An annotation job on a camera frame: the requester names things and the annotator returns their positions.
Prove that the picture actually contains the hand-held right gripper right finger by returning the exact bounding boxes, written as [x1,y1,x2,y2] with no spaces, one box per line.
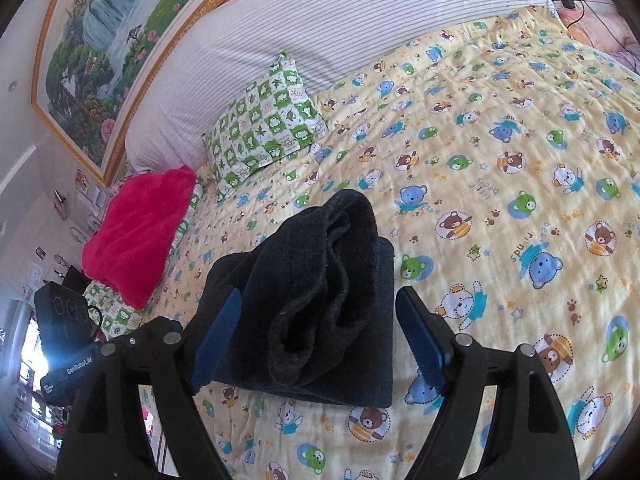
[395,286,581,480]

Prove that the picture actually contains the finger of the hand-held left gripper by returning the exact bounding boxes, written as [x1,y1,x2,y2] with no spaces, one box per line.
[112,318,174,354]

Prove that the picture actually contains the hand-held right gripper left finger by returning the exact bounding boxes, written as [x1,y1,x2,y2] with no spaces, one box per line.
[56,285,246,480]

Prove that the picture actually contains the black pants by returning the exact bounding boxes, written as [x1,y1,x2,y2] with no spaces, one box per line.
[192,189,396,408]

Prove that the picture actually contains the green checked pillow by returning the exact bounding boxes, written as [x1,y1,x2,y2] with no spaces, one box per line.
[202,51,330,196]
[82,185,206,341]

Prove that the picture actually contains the red fleece blanket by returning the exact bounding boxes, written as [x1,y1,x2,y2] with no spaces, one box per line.
[82,165,197,311]

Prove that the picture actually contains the yellow bear print bed sheet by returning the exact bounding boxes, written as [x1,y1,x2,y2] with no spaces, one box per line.
[82,5,640,480]

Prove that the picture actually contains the gold framed landscape painting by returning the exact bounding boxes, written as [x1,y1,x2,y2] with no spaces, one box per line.
[31,0,281,186]

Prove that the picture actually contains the striped headboard cover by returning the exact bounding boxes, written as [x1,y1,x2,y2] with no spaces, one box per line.
[125,0,561,176]

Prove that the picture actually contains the pink cloth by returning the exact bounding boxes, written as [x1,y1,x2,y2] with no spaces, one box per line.
[560,5,640,66]

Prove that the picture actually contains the black charger cable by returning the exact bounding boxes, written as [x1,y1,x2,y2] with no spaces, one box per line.
[555,0,640,76]

